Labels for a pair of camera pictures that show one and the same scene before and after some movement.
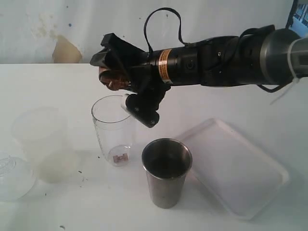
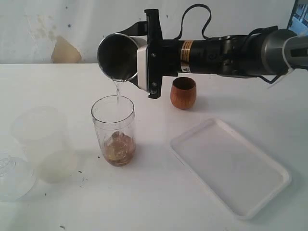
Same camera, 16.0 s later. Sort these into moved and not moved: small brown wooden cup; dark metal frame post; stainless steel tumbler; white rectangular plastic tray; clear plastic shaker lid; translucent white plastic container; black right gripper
Moved: black right gripper; stainless steel tumbler; small brown wooden cup
Not moved: dark metal frame post; white rectangular plastic tray; translucent white plastic container; clear plastic shaker lid
